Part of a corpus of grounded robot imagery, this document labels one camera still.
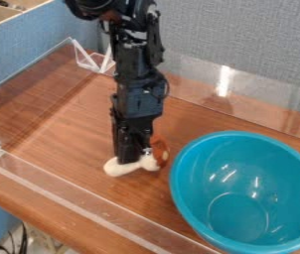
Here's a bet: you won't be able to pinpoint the clear acrylic front barrier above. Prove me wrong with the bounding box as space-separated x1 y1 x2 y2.
0 153 220 254

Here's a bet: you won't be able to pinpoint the white brown toy mushroom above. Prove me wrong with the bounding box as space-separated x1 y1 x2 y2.
103 135 170 177

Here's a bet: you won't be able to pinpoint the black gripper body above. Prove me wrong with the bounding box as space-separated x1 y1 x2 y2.
110 73 169 123

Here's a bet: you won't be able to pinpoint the black cables under table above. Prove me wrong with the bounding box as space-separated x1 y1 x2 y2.
0 221 31 254

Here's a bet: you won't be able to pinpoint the clear acrylic back barrier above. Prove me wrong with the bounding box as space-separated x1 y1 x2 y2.
159 52 300 138

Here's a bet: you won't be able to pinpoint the clear acrylic barrier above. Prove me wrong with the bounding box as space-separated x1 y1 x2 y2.
0 153 220 254
159 52 300 138

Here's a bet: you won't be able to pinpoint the clear acrylic corner bracket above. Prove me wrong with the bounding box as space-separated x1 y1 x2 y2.
71 39 115 74

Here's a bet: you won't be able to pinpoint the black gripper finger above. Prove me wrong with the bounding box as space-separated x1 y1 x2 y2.
129 117 154 162
111 116 130 165

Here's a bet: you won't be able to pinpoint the wooden shelf box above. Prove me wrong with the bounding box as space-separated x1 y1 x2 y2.
0 0 55 25

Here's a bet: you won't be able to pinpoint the blue plastic bowl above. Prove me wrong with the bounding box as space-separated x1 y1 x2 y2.
170 131 300 254

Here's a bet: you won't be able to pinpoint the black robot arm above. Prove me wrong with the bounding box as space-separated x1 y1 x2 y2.
64 0 169 165

